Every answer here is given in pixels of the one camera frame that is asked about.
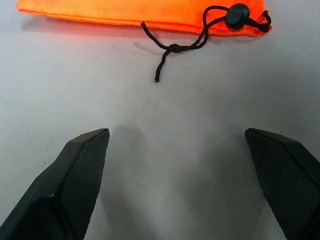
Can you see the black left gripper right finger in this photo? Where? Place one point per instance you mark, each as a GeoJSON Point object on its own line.
{"type": "Point", "coordinates": [287, 175]}

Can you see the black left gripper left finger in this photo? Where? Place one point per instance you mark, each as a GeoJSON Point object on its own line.
{"type": "Point", "coordinates": [72, 180]}

